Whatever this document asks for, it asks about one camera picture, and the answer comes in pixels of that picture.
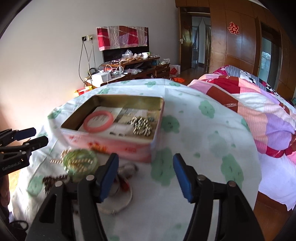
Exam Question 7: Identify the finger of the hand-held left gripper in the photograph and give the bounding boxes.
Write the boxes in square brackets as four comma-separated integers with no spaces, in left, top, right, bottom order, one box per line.
[0,127,37,146]
[0,136,49,161]

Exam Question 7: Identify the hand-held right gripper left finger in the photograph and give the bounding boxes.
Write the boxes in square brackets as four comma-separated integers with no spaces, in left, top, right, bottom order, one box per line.
[25,152,120,241]

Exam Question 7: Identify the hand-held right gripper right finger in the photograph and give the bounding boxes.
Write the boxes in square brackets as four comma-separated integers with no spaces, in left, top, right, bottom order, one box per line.
[173,153,265,241]

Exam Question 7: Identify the large silver bangle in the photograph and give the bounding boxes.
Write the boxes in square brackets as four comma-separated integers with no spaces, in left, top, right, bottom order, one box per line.
[97,177,134,215]

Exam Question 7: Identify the pink rectangular tin box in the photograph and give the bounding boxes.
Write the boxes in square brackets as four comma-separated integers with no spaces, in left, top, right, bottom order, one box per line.
[60,95,165,163]

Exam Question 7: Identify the brown bead necklace red cord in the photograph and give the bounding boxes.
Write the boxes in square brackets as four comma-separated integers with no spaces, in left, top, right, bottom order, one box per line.
[42,174,131,195]

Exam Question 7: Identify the green jade bangle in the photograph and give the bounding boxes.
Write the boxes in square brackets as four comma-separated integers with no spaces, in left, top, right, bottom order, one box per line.
[63,149,100,181]

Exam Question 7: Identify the pink bangle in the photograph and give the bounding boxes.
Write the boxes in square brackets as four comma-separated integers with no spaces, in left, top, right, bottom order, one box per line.
[83,111,114,133]

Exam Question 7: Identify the white cardboard box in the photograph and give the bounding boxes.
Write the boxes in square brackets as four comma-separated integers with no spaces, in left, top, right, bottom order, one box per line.
[91,72,112,88]

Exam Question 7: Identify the pink patchwork quilt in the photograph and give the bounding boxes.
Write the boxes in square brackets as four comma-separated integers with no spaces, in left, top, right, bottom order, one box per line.
[187,65,296,158]

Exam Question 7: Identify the wooden television cabinet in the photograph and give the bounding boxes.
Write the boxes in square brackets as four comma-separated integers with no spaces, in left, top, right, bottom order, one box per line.
[84,56,171,88]

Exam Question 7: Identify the black television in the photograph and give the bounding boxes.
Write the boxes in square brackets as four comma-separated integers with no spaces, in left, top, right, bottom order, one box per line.
[103,46,150,63]

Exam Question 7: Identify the clear plastic bag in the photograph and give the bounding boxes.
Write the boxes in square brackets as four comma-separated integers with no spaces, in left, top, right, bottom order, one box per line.
[121,49,134,61]

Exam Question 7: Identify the red patchwork cloth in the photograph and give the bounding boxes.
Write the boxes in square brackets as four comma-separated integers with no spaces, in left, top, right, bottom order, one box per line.
[97,26,148,51]

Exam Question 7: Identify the wooden wardrobe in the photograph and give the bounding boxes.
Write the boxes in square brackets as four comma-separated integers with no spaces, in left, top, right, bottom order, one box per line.
[209,0,296,100]

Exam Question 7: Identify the wooden door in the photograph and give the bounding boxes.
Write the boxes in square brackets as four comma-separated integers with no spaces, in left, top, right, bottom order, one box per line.
[179,7,193,71]

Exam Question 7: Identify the silver bead bracelet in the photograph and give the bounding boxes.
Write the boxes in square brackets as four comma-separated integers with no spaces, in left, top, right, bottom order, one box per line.
[131,116,153,136]

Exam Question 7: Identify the black cable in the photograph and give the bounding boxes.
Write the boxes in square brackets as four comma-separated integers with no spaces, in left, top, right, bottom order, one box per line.
[8,220,28,233]

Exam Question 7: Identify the hanging power cables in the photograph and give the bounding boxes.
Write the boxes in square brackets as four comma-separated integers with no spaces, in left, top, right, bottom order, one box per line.
[79,40,97,83]

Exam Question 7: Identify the red paper wall decoration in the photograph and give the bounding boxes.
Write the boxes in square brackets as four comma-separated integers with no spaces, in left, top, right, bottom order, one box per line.
[228,22,240,35]

